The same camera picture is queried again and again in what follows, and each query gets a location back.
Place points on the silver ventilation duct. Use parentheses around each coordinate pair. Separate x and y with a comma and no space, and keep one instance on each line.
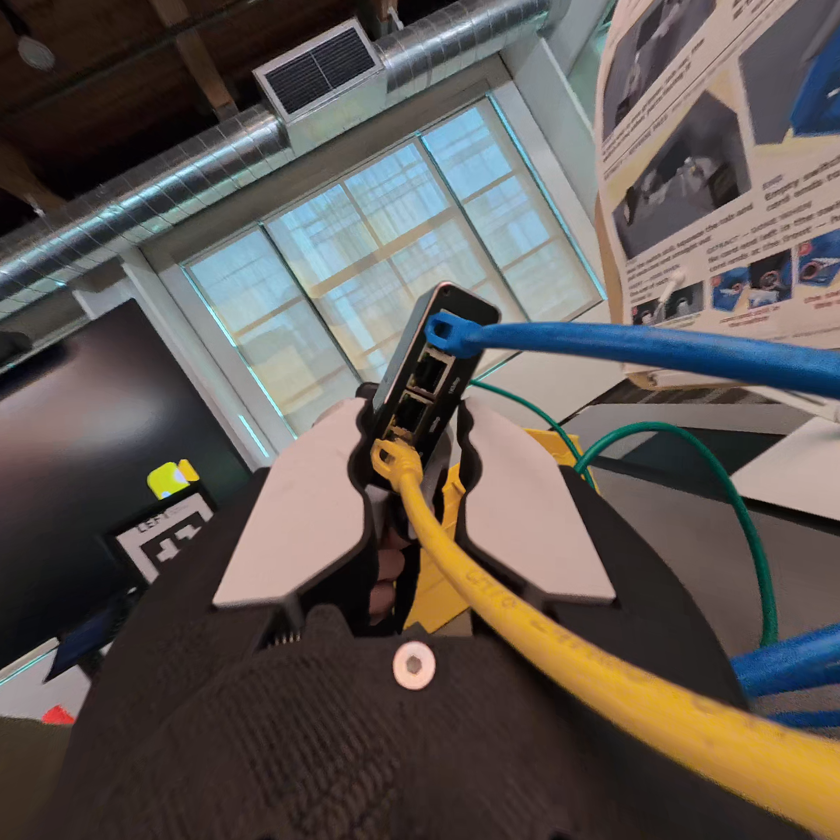
(164,190)

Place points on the black network switch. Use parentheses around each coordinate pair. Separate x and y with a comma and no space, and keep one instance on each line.
(400,374)

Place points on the round ceiling lamp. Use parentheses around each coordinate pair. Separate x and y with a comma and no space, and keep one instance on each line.
(36,52)

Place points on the small red object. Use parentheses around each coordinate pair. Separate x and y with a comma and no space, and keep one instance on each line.
(59,715)

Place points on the white air vent grille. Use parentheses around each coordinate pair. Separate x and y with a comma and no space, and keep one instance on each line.
(318,69)

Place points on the printed instruction sheet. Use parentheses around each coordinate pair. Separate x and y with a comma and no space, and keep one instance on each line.
(709,131)

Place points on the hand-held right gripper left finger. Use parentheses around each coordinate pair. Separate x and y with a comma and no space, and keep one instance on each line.
(295,512)

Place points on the large black monitor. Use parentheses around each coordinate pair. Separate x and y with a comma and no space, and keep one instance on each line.
(79,426)

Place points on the large paned window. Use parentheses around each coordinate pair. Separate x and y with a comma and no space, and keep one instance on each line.
(394,249)

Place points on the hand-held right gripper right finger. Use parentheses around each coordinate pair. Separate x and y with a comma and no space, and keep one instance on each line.
(531,518)

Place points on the yellow plastic bin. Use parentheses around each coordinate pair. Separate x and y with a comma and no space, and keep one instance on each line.
(433,590)

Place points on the person's left hand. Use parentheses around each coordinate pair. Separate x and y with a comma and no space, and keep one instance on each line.
(386,564)

